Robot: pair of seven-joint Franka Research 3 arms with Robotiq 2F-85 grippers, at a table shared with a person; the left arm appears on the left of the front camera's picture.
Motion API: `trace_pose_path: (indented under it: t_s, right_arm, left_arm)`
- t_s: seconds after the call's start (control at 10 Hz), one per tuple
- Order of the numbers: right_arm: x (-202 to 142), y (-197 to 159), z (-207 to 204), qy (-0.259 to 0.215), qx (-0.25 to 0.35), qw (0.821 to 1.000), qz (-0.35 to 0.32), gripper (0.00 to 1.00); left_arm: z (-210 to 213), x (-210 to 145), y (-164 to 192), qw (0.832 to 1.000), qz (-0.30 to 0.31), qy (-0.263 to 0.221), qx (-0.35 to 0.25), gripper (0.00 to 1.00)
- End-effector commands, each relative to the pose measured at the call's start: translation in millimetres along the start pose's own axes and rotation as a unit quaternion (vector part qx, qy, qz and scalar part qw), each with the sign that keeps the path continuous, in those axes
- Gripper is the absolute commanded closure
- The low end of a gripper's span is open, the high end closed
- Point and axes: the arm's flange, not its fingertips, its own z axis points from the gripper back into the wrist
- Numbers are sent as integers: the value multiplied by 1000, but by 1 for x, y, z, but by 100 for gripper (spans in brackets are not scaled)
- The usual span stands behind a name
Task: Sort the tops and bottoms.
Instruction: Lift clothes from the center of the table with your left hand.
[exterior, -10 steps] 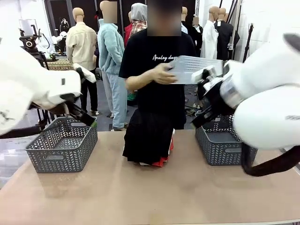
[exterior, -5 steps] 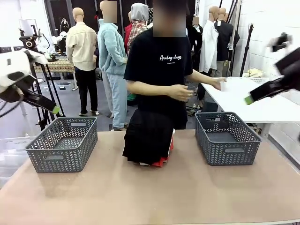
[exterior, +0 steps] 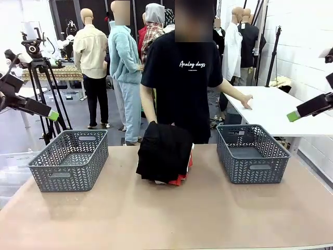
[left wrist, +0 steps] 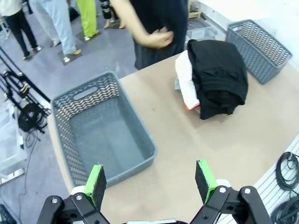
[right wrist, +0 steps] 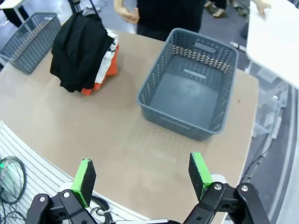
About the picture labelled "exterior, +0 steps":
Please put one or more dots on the mannequin with patterned headscarf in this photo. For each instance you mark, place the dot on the mannequin with patterned headscarf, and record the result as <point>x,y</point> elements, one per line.
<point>169,19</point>

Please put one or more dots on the black camera tripod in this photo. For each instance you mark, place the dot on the black camera tripod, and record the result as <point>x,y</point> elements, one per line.
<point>39,63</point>

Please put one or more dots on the mannequin in red top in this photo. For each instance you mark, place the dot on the mannequin in red top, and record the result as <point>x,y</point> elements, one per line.
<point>141,36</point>

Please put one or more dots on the mannequin in black shirt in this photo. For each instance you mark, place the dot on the mannequin in black shirt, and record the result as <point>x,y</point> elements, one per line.
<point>249,44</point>

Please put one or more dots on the white panel light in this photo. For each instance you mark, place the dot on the white panel light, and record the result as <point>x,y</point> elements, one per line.
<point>30,28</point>

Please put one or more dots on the person's right forearm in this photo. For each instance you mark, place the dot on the person's right forearm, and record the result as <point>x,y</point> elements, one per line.
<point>148,109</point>

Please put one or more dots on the person's left hand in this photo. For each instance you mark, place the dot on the person's left hand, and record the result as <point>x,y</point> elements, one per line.
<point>247,102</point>

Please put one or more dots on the mannequin in white shirt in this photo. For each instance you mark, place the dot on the mannequin in white shirt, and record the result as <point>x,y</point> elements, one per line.
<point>231,52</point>

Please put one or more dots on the white right wrist clamp mount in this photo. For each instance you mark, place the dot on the white right wrist clamp mount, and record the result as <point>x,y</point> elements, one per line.
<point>328,56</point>

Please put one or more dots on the mannequin in hooded plaid shirt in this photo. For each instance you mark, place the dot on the mannequin in hooded plaid shirt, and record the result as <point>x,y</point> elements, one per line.
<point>153,28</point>

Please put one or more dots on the orange shirt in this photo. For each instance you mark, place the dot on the orange shirt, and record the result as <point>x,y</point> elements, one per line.
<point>179,181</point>

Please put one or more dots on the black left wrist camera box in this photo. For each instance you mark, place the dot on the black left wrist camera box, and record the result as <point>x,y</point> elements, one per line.
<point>10,83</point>

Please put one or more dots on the black garment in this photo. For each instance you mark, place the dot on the black garment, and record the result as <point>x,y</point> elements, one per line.
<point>164,153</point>

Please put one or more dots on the white table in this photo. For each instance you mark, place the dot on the white table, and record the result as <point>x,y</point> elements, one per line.
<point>31,91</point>
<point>273,112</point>

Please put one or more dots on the table with patterned cloth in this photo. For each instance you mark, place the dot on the table with patterned cloth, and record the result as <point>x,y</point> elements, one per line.
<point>59,73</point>

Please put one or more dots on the grey plastic lattice basket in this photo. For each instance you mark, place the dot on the grey plastic lattice basket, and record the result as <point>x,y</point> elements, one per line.
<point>256,174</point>
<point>67,177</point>

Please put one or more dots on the beige cloth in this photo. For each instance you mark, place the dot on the beige cloth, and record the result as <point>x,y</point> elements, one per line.
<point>279,82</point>

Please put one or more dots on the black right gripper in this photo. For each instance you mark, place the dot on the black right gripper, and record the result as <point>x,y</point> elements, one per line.
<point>323,104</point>

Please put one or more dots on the mannequin in cream jacket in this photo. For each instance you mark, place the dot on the mannequin in cream jacket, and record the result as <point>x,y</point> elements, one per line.
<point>89,52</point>

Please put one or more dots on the mannequin in light-blue fleece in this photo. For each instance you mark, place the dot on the mannequin in light-blue fleece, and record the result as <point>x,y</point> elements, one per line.
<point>123,60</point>

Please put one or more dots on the black camera head rig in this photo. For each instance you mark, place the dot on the black camera head rig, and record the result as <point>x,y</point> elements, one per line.
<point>31,48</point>

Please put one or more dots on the white wrist clamp mount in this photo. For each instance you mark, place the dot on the white wrist clamp mount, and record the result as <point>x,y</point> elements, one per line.
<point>24,57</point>
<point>328,56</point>

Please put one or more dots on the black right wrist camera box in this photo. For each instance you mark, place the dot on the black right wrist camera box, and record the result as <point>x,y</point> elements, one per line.
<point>330,80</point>

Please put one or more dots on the person in black t-shirt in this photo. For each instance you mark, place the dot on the person in black t-shirt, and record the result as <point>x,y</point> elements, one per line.
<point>182,91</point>

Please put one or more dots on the green floor item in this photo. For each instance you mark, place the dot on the green floor item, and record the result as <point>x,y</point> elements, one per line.
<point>145,108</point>

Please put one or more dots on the black light stand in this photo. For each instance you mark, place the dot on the black light stand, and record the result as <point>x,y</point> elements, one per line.
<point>273,57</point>

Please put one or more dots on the person's left forearm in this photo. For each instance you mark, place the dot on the person's left forearm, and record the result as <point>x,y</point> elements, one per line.
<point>230,92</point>

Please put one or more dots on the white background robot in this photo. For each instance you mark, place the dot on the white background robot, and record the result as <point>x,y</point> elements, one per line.
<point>68,41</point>

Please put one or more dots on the clear plastic storage bin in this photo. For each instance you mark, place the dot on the clear plastic storage bin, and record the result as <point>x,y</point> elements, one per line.
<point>13,169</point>

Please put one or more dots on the white left wrist clamp mount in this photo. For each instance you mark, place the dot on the white left wrist clamp mount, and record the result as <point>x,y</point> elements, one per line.
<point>24,57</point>

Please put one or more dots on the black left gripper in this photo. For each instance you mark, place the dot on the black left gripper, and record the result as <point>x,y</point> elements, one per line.
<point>15,102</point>

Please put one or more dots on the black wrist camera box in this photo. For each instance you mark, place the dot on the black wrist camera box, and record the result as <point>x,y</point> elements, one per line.
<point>10,83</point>
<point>330,80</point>

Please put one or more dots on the leaning black poles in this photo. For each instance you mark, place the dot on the leaning black poles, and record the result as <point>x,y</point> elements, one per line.
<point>258,10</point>

